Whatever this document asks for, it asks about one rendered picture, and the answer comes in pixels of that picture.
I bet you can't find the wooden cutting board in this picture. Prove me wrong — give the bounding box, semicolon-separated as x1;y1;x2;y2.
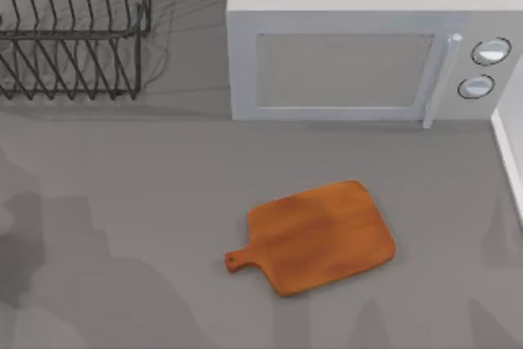
225;179;396;298

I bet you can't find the microwave oven door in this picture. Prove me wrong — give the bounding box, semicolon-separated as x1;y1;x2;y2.
228;11;454;123

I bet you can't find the small microwave knob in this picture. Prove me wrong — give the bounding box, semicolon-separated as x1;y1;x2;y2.
457;74;496;101

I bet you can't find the large microwave knob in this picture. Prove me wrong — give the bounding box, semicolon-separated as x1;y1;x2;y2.
471;37;512;66

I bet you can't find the microwave door handle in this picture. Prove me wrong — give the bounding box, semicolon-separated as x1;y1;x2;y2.
422;32;463;130

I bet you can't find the dark wire dish rack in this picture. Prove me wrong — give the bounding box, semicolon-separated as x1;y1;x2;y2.
0;0;155;101

